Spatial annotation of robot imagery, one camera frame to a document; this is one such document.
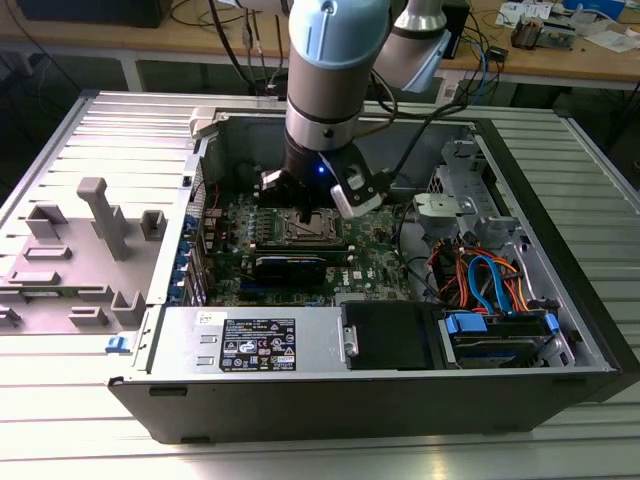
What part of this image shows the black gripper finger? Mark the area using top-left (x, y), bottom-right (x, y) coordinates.
top-left (297, 192), bottom-right (318, 225)

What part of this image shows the silver CPU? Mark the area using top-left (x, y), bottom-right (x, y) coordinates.
top-left (295, 213), bottom-right (333, 239)

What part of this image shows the black graphics card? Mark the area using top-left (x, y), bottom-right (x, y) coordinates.
top-left (252, 253), bottom-right (329, 289)

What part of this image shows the green Dell motherboard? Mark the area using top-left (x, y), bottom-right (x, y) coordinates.
top-left (199, 184), bottom-right (419, 309)

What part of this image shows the grey corner fixture block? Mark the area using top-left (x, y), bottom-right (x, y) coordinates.
top-left (188, 106), bottom-right (224, 140)

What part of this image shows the silver power supply unit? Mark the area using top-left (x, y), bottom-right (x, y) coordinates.
top-left (147, 305), bottom-right (351, 375)

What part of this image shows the black plastic bay shroud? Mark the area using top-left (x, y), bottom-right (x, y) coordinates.
top-left (339, 301), bottom-right (451, 372)

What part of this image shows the silver metal drive cage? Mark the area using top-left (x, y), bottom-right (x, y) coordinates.
top-left (414, 138), bottom-right (534, 251)

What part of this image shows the hard disk in blue carrier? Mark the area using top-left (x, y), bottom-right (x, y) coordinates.
top-left (438, 309), bottom-right (561, 370)

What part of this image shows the black open PC case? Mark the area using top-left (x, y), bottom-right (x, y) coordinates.
top-left (107, 107), bottom-right (626, 446)

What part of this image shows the wooden desk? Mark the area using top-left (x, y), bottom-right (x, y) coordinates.
top-left (0, 0), bottom-right (640, 84)

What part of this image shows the black upright box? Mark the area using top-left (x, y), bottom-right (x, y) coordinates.
top-left (442, 0), bottom-right (472, 60)

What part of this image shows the grey plastic parts rack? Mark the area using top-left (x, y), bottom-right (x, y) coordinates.
top-left (0, 177), bottom-right (169, 337)

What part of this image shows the copper wound transformer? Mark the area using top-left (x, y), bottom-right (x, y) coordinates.
top-left (510, 13), bottom-right (545, 50)

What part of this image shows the printed white booklet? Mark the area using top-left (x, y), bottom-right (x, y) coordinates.
top-left (497, 0), bottom-right (554, 27)

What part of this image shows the wide black box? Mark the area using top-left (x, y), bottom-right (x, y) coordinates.
top-left (17, 0), bottom-right (169, 30)

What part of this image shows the grey metal device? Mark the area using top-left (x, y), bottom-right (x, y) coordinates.
top-left (542, 18), bottom-right (577, 50)

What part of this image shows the white paper sheet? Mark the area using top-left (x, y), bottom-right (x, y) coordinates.
top-left (583, 27), bottom-right (640, 55)

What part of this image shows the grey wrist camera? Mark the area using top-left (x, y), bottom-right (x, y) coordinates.
top-left (258, 168), bottom-right (287, 192)

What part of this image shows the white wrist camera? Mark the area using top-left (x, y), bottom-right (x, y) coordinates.
top-left (329, 162), bottom-right (392, 218)

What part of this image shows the black camera cable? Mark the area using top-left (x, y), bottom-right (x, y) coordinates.
top-left (384, 99), bottom-right (474, 179)

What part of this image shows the blue data wire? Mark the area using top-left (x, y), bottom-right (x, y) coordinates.
top-left (467, 253), bottom-right (524, 317)

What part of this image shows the orange data wire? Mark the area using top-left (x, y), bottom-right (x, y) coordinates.
top-left (492, 252), bottom-right (532, 312)

